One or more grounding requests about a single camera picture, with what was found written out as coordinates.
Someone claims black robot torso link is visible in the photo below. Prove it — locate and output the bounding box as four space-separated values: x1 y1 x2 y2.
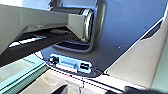
0 3 95 68

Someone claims blue base port panel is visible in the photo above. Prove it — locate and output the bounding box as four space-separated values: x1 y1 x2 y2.
48 54 92 74

